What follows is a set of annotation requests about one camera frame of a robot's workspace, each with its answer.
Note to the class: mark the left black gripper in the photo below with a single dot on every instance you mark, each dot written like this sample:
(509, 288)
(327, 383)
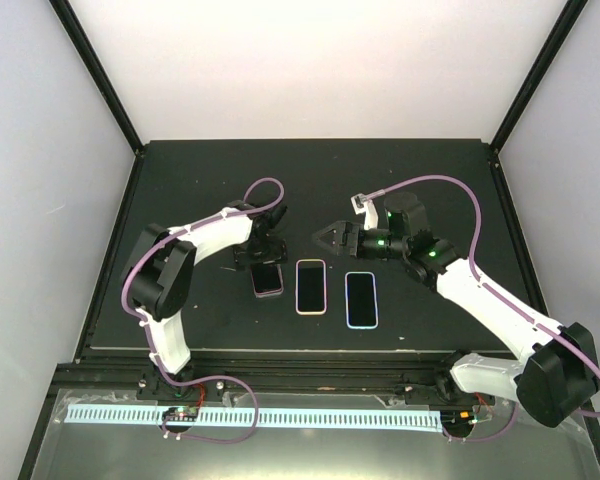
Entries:
(278, 253)

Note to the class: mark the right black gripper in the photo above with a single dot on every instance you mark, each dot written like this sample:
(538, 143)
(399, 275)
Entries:
(345, 230)

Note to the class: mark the red cased phone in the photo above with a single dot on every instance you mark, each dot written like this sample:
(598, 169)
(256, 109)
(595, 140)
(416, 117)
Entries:
(266, 277)

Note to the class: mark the black screen phone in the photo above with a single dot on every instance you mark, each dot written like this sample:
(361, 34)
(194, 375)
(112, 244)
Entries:
(311, 286)

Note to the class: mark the light blue phone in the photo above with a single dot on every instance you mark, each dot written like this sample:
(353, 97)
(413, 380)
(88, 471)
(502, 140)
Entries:
(348, 300)

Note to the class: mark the beige pink phone case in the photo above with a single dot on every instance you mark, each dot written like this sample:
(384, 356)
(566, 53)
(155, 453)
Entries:
(297, 287)

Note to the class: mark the clear magsafe phone case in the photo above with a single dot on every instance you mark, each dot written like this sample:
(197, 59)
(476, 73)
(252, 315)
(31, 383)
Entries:
(268, 294)

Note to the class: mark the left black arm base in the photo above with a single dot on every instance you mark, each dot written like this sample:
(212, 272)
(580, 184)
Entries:
(152, 386)

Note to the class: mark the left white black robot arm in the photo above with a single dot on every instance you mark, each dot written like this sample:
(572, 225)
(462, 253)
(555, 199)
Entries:
(157, 277)

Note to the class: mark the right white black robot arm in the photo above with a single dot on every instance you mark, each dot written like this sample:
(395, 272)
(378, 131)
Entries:
(552, 372)

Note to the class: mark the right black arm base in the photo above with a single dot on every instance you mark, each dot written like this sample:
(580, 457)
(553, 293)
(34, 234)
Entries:
(434, 388)

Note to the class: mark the left small circuit board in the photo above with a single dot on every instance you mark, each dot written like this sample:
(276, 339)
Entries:
(180, 414)

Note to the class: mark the small circuit board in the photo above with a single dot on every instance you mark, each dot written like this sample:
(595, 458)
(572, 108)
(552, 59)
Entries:
(180, 414)
(464, 417)

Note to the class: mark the right small circuit board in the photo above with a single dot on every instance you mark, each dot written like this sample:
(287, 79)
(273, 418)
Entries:
(464, 417)

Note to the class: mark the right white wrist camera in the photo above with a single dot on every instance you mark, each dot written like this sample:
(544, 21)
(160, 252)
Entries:
(365, 206)

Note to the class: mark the black front frame rail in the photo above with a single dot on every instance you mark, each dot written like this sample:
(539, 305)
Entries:
(510, 446)

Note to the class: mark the white slotted cable duct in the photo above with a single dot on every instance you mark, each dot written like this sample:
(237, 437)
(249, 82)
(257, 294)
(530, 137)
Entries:
(290, 418)

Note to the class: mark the left black corner post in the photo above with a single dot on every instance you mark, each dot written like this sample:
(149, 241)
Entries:
(71, 24)

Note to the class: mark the black corner post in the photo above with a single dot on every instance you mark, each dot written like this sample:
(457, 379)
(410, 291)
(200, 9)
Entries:
(556, 38)
(71, 24)

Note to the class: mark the right black corner post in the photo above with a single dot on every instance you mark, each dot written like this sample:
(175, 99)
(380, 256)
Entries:
(556, 38)

